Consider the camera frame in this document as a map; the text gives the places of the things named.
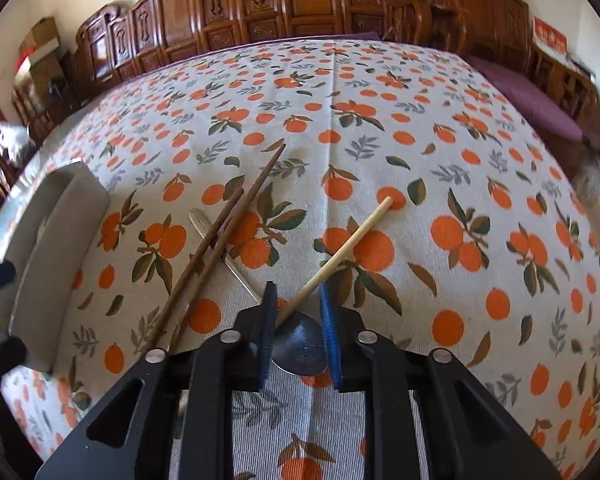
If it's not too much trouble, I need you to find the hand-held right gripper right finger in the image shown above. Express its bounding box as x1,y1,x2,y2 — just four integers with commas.
319,281,563,480

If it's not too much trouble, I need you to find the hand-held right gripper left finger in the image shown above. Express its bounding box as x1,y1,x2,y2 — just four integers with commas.
35,281,281,480

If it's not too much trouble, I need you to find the metal spoon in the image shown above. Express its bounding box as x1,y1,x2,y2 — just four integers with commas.
188,206,331,377

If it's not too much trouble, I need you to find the rectangular metal tray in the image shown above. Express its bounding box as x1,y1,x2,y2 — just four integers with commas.
0,158,112,373

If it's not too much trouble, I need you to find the light bamboo chopstick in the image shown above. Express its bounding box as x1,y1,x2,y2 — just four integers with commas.
274,196,395,328

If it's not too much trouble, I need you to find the brown wooden chopstick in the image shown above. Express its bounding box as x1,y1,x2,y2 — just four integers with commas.
142,187,246,356
167,142,287,353

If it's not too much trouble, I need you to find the white plastic bag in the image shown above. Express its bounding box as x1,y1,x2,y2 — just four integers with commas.
0,120,36,156

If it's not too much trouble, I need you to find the orange fruit print tablecloth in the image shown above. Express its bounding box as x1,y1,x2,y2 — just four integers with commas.
0,37,600,480

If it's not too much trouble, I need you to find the white cardboard box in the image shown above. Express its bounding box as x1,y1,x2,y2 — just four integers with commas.
14,45,63,78

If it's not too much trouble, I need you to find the brown cardboard box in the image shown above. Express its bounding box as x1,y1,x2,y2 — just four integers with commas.
19,16,61,51

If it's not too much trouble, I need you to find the white mop head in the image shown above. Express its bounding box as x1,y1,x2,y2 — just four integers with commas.
572,140,600,201

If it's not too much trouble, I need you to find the long purple sofa cushion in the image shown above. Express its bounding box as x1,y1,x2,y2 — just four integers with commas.
325,31,384,42

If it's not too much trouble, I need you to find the purple armchair cushion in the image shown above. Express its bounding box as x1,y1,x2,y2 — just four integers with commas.
467,55,586,143

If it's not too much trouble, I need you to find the carved wooden sofa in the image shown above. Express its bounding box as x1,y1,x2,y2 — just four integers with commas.
72,0,431,96

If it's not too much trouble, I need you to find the carved wooden armchair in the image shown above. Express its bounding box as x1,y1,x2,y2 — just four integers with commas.
390,0,600,146

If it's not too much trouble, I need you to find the red gift box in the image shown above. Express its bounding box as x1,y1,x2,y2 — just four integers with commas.
532,16,571,53

